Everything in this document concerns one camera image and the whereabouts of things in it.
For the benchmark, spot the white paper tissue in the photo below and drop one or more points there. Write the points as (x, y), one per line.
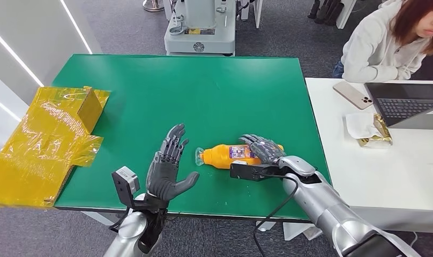
(360, 125)

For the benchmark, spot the gold foil snack wrapper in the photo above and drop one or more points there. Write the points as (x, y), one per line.
(383, 135)

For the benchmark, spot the person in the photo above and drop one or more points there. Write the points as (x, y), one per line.
(372, 46)

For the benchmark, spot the white furniture panel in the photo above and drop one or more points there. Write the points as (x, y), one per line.
(345, 14)

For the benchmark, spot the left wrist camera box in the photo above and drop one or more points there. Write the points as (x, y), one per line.
(124, 182)

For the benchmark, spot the white table foot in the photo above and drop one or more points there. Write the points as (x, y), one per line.
(264, 226)

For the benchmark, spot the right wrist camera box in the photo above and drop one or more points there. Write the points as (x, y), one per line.
(248, 172)

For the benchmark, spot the grey machine base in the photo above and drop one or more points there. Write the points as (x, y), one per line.
(202, 39)

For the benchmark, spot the beige smartphone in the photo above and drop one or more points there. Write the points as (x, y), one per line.
(351, 94)

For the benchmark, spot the chrome stand base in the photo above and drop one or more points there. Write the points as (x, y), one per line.
(152, 5)

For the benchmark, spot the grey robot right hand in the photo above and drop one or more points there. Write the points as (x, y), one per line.
(268, 150)

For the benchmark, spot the dark grey laptop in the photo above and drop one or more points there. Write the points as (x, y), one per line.
(404, 104)

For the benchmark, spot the green table mat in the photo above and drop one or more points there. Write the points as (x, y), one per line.
(202, 99)

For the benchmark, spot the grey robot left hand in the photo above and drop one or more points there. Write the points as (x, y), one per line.
(165, 177)

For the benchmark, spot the white desk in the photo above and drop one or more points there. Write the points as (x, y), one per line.
(380, 177)

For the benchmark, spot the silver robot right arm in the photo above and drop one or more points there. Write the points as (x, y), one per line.
(326, 205)

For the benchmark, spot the yellow taped cardboard box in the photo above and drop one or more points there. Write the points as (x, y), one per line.
(42, 149)

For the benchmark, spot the white table leg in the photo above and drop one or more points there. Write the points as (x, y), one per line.
(95, 217)

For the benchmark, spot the orange plastic bottle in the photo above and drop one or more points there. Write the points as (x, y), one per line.
(220, 158)

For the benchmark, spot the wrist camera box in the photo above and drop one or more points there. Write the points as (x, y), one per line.
(124, 182)
(248, 172)

